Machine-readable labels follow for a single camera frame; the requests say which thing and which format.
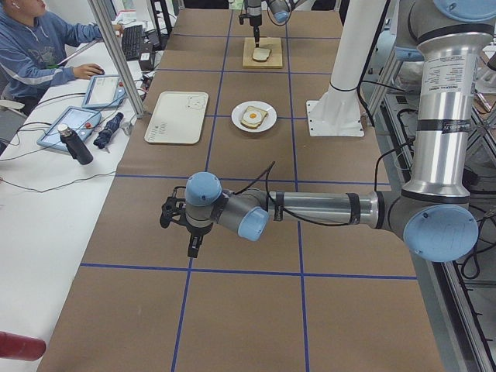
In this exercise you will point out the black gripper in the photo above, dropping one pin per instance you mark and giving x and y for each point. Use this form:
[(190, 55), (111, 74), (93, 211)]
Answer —
[(254, 18), (196, 232)]

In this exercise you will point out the bread slice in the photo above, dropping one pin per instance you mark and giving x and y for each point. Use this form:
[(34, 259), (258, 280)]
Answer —
[(261, 54), (257, 124)]

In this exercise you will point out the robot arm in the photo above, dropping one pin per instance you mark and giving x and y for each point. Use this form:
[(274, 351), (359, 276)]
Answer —
[(252, 11), (430, 213)]

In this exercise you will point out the white round plate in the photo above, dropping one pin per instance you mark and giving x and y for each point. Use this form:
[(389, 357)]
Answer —
[(268, 122)]

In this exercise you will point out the wooden cutting board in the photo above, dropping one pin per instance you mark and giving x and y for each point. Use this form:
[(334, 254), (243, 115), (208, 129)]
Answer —
[(275, 60)]

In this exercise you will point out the fried egg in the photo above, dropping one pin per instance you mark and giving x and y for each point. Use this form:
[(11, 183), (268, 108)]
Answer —
[(252, 116)]

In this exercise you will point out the cream bear serving tray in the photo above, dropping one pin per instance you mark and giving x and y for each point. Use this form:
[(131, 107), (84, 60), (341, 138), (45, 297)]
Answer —
[(177, 118)]

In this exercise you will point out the black keyboard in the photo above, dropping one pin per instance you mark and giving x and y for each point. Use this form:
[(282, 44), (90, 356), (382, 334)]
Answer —
[(131, 43)]

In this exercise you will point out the folded navy umbrella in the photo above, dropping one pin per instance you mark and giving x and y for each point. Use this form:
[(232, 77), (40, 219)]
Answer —
[(105, 135)]

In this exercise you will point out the black water bottle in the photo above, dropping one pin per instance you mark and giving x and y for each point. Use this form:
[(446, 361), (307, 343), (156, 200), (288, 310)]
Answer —
[(74, 144)]

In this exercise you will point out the upper teach pendant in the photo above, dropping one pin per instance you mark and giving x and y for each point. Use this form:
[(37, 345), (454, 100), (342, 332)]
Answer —
[(104, 92)]

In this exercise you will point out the red cylinder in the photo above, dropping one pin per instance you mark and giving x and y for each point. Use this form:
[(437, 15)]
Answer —
[(18, 347)]

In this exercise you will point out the person in blue hoodie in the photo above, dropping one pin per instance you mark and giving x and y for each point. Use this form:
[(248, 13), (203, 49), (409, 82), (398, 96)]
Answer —
[(33, 42)]

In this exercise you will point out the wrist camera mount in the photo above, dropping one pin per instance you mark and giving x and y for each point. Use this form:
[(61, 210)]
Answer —
[(173, 210), (242, 18)]

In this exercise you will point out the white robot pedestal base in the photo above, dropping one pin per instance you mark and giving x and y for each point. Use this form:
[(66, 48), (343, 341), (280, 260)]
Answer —
[(337, 112)]

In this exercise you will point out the aluminium frame post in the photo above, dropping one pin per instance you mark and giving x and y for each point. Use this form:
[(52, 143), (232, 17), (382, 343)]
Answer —
[(115, 52)]

